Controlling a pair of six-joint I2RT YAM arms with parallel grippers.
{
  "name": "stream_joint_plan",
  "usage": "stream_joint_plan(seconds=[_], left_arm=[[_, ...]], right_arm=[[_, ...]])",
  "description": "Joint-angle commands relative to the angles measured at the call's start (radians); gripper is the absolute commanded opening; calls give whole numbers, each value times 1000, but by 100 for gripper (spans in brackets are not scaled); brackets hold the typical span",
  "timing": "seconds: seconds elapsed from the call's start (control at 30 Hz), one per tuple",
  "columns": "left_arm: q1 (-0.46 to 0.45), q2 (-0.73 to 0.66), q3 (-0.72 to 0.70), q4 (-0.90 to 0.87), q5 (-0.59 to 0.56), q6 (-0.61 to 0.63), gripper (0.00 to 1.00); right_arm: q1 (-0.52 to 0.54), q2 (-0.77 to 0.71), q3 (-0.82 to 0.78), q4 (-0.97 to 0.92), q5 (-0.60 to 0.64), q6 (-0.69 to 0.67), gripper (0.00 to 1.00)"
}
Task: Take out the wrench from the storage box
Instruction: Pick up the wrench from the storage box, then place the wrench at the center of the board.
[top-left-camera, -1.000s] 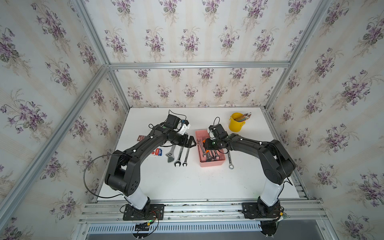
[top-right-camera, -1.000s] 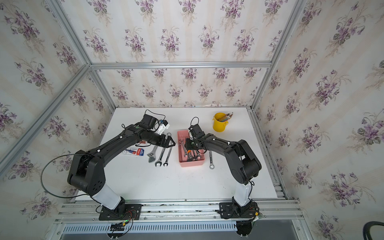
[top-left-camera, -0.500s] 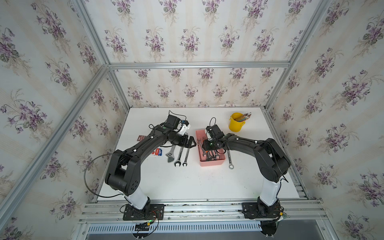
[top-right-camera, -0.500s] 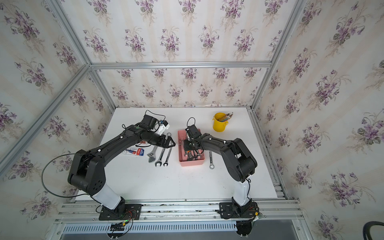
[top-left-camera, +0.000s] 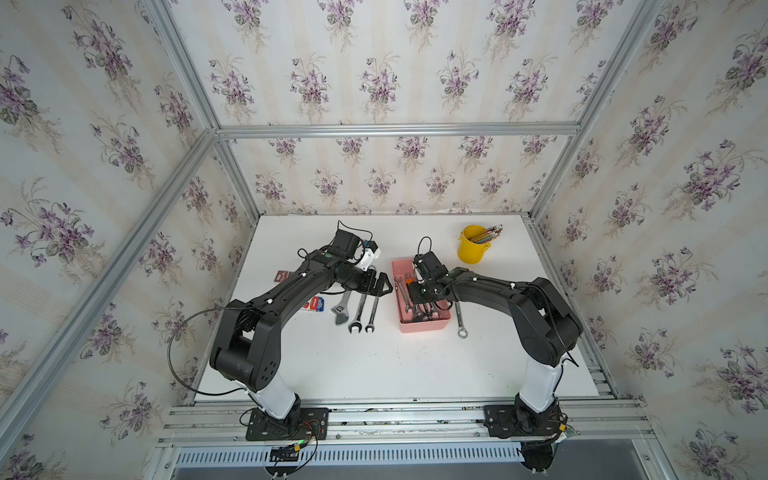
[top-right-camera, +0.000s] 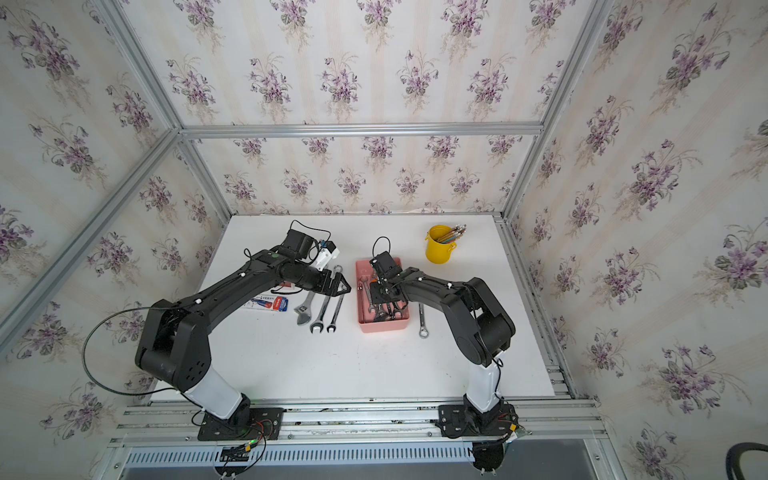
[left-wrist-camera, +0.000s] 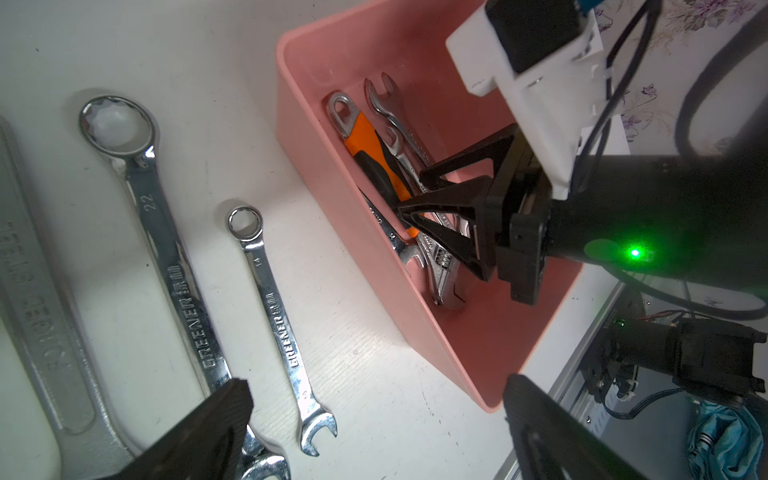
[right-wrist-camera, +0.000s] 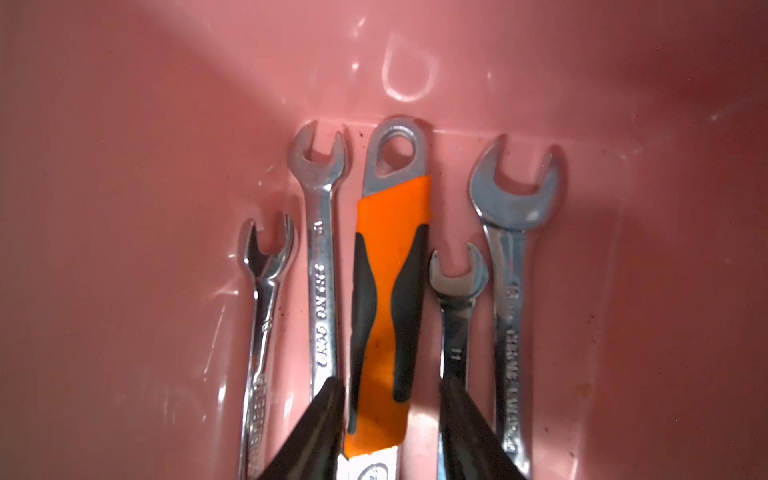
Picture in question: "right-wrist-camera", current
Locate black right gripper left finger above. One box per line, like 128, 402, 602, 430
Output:
258, 377, 345, 480

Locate short end wrench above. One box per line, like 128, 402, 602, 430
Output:
429, 242, 489, 479

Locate medium end wrench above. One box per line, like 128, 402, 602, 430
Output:
288, 121, 348, 397

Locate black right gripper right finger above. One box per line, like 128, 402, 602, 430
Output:
439, 376, 525, 480

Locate pink plastic storage box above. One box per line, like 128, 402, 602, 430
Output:
1, 1, 767, 479

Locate thin small silver wrench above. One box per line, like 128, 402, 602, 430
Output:
238, 213, 295, 479

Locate silver end wrench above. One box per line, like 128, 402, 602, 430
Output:
469, 135, 565, 479

